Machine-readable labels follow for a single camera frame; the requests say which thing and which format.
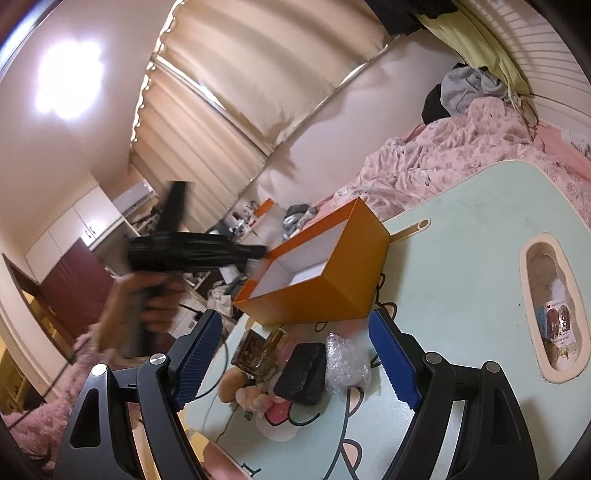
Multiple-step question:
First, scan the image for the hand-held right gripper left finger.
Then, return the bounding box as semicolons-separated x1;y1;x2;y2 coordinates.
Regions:
53;308;225;480

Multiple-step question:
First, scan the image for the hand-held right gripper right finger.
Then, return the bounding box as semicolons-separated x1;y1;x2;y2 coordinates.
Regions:
368;307;540;480

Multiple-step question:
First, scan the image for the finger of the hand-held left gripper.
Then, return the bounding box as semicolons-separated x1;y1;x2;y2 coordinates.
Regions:
228;242;269;271

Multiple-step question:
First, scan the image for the tan plush bear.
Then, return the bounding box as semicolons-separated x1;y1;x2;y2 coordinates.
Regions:
219;369;271;418

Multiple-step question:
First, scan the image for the clear plastic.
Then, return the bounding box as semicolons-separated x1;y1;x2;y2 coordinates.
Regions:
324;332;372;395

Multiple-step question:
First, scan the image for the orange cardboard box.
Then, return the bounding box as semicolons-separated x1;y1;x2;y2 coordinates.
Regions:
232;196;391;326

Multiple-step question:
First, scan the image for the black pouch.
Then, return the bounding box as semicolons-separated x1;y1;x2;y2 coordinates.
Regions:
273;342;328;407

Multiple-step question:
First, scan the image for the person's left hand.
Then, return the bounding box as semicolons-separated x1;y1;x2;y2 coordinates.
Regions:
97;270;188;358

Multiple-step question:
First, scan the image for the pile of light clothes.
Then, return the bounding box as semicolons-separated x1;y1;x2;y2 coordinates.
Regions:
208;284;242;319

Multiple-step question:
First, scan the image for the grey crumpled cloth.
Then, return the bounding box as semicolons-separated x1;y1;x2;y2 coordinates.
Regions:
283;203;319;236

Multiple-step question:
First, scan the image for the white air conditioner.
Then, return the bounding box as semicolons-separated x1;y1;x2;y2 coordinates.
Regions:
113;181;155;213

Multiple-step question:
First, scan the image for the dark red wardrobe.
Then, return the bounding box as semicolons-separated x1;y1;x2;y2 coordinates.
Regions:
41;240;116;342

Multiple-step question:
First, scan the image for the printed card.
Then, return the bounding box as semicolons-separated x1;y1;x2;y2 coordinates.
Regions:
536;277;578;352

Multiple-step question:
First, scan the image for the pink fluffy rug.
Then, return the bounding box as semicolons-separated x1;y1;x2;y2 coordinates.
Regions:
0;323;144;467

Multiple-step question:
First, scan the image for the beige curtain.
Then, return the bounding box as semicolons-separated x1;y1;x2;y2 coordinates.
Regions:
131;0;402;241

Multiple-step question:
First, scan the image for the ceiling light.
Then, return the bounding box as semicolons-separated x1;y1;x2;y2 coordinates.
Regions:
34;39;105;121

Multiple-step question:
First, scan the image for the pink floral blanket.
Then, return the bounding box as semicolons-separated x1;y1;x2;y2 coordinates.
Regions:
332;99;591;217

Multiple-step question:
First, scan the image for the black clothing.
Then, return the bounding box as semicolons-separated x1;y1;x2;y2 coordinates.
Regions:
421;85;451;124

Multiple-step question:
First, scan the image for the pink bed sheet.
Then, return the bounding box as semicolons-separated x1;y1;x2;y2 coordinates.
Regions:
531;122;591;185

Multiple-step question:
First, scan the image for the grey clothing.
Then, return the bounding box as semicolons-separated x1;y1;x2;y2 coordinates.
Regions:
440;65;509;116

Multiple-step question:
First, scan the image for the black hanging jacket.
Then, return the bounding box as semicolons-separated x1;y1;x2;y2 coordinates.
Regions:
369;0;462;35

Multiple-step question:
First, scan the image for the yellow-green hanging garment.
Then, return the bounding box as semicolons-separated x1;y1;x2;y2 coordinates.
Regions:
416;11;532;95

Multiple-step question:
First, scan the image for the white slatted panel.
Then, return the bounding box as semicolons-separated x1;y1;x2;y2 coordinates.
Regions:
462;0;591;139

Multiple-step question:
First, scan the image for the white wall cabinet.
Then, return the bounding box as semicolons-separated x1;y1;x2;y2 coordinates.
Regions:
25;185;125;282

